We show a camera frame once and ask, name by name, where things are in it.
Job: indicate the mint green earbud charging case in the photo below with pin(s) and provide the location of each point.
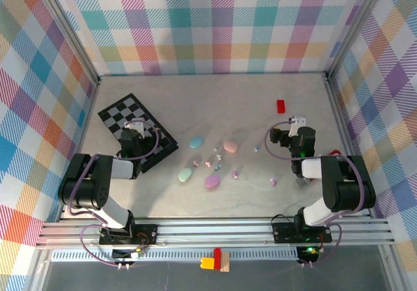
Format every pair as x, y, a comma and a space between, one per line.
184, 174

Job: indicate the blue earbud charging case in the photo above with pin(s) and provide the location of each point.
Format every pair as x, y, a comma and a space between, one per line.
196, 142

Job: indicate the pink earbud charging case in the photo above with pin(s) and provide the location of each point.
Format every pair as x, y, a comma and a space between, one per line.
230, 146

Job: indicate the purple earbud charging case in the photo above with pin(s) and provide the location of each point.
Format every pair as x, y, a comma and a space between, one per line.
212, 182

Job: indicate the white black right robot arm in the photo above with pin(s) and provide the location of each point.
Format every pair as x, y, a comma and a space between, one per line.
345, 187

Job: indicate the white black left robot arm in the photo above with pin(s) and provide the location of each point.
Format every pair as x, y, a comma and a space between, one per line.
97, 180

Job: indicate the black grey chessboard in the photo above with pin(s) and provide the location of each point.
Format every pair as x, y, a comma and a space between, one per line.
123, 112

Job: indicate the small red toy brick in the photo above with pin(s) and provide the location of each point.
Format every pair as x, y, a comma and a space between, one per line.
281, 106

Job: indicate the red marker with grey cap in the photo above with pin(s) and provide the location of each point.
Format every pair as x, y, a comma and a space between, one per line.
301, 183

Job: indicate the black left controller box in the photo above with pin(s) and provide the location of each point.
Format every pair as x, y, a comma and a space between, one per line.
123, 254

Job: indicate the black controller box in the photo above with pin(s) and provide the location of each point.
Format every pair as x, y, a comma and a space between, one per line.
123, 254
307, 254

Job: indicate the black right controller box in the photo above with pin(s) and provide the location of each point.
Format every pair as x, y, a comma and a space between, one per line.
307, 254

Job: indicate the tall red building block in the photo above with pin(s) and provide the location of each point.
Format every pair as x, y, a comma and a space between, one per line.
217, 255

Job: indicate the yellow building block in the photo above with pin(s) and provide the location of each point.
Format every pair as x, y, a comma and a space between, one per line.
207, 263

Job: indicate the tan wooden block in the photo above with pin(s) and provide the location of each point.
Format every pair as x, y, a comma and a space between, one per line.
225, 263

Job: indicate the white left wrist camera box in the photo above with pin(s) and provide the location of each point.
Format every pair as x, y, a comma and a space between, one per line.
135, 125

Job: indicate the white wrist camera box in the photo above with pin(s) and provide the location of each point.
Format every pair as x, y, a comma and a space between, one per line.
298, 121
135, 125

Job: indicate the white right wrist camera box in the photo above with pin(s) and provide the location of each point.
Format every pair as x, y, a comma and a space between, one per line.
298, 121

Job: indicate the aluminium side frame rail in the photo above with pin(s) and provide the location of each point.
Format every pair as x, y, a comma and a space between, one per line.
340, 121
85, 125

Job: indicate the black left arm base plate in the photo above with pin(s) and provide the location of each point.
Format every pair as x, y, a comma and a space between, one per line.
150, 229

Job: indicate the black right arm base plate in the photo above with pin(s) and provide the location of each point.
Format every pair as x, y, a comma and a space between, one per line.
281, 235

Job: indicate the thin aluminium frame rail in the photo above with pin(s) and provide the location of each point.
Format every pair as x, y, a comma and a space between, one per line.
211, 74

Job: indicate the aluminium mounting rail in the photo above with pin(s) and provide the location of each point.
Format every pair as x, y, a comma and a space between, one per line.
195, 235

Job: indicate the aluminium frame post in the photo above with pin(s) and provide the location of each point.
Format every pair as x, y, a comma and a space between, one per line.
353, 27
66, 27

